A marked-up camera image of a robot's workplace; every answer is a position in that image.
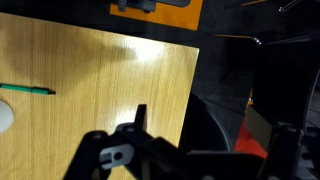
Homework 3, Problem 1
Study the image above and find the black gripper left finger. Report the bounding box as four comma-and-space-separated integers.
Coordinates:
63, 104, 188, 180

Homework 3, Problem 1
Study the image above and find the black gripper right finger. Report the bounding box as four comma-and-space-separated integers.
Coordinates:
245, 105, 305, 180

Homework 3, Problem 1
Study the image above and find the white printed mug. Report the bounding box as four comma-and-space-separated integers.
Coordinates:
0, 99, 16, 135

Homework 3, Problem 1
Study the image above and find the black clamp with orange handle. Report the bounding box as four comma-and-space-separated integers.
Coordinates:
116, 0, 158, 14

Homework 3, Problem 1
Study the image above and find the green pen with black tip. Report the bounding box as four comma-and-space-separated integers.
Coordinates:
0, 83, 57, 96

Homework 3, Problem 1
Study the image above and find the black chair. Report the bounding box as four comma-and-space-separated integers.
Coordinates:
179, 93, 234, 155

